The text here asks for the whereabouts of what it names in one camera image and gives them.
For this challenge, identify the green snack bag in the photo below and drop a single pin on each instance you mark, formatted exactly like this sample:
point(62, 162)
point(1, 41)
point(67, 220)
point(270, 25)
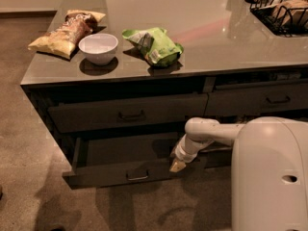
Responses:
point(155, 45)

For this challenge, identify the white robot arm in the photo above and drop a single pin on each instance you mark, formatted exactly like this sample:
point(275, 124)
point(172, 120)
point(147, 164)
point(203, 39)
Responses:
point(269, 169)

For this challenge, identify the dark counter cabinet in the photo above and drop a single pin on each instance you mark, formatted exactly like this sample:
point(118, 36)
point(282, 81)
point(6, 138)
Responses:
point(225, 47)

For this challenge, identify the drawer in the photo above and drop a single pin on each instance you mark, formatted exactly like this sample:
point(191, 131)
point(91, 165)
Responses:
point(215, 156)
point(257, 100)
point(122, 161)
point(301, 115)
point(78, 117)

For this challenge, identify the yellow brown chip bag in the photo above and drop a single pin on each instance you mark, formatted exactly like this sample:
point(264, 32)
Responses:
point(64, 40)

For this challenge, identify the white bowl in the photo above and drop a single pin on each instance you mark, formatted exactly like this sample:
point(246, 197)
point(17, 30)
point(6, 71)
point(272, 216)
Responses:
point(99, 48)

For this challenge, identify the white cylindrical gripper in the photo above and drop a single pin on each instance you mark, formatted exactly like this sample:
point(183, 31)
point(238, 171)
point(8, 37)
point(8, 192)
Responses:
point(184, 155)

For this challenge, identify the brown bag in basket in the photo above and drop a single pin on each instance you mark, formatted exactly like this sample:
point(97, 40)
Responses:
point(291, 13)

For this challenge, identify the black wire basket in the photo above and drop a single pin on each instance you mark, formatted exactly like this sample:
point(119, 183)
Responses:
point(263, 9)

